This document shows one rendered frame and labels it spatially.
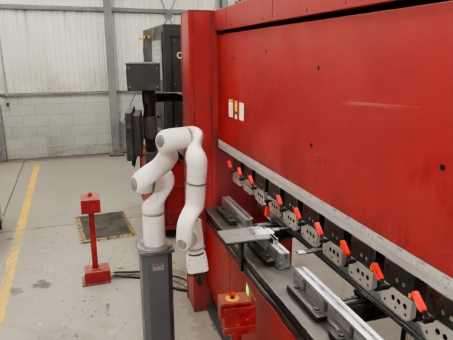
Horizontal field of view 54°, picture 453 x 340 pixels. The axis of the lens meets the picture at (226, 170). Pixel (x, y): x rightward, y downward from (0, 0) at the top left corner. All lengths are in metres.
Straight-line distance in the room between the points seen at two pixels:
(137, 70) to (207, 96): 0.53
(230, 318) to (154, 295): 0.47
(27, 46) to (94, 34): 1.23
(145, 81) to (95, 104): 6.19
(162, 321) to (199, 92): 1.57
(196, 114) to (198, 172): 1.33
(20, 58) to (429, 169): 8.60
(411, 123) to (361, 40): 0.38
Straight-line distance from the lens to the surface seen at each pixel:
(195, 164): 1.93
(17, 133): 9.57
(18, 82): 9.46
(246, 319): 2.32
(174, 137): 2.00
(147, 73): 3.30
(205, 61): 3.23
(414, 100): 1.45
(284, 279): 2.40
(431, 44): 1.41
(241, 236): 2.58
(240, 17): 2.77
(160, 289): 2.52
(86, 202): 4.00
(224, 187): 3.41
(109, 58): 9.22
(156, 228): 2.39
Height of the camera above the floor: 2.00
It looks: 14 degrees down
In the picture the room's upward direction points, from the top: straight up
